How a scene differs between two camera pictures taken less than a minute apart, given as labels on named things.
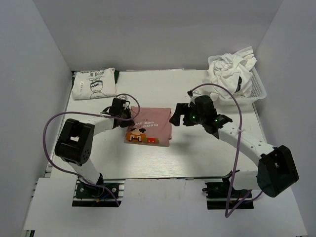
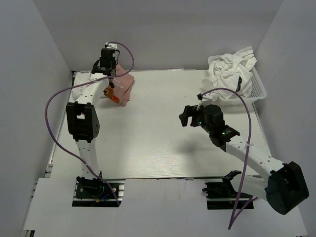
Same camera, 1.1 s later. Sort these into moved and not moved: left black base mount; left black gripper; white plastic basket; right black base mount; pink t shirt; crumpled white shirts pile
Moved: left black gripper; pink t shirt
Not moved: left black base mount; crumpled white shirts pile; right black base mount; white plastic basket
